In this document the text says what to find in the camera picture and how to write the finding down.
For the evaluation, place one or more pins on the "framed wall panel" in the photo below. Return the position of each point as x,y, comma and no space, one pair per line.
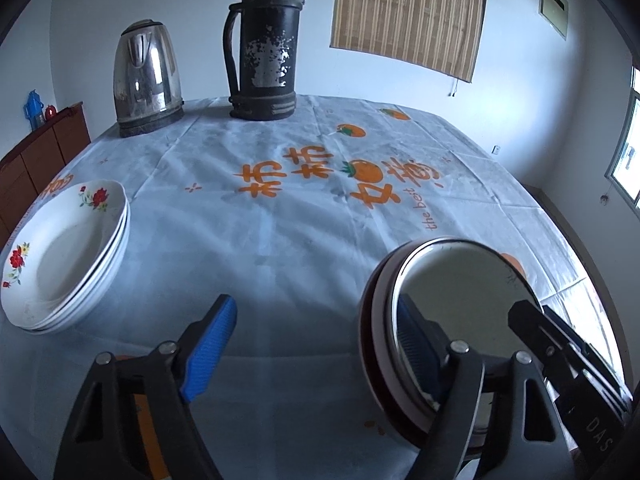
554,7

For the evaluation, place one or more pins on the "stainless steel bowl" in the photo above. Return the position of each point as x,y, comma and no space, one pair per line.
394,320

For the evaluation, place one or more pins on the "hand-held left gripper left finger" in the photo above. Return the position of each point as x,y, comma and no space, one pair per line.
210,345

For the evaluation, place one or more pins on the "blue thermos jug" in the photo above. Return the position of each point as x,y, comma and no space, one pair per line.
34,110

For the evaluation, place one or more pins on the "orange print white tablecloth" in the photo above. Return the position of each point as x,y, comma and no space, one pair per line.
300,240

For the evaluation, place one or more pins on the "bamboo window blind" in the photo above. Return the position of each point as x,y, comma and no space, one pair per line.
410,10

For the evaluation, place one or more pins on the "red flower white plate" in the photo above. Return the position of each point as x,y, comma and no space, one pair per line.
60,255

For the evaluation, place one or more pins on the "small red jar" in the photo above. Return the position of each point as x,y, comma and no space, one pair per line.
50,112

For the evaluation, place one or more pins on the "white framed window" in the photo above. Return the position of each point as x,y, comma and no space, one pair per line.
625,150

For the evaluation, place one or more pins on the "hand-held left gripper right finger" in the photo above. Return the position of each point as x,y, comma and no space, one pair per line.
420,345

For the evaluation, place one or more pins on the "red plastic bowl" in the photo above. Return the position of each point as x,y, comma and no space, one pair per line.
367,350

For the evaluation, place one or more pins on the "pink flower white plate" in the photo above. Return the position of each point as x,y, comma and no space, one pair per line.
114,250

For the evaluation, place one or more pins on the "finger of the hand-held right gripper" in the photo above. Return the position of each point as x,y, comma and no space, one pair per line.
567,330
540,332

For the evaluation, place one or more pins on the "stainless steel electric kettle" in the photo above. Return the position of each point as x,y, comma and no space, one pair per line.
145,75

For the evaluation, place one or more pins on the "brown wooden cabinet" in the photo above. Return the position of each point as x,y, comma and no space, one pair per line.
45,155

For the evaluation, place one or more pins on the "worn black thermos flask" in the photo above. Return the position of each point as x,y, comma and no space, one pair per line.
270,50

